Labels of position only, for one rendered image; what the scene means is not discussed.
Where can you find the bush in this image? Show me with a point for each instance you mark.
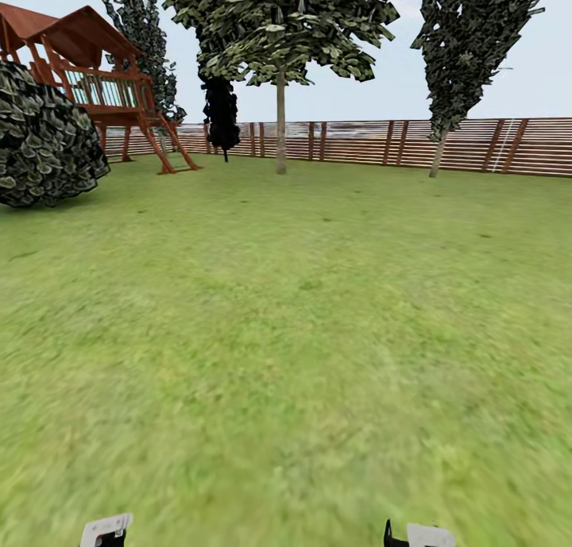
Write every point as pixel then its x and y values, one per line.
pixel 49 146

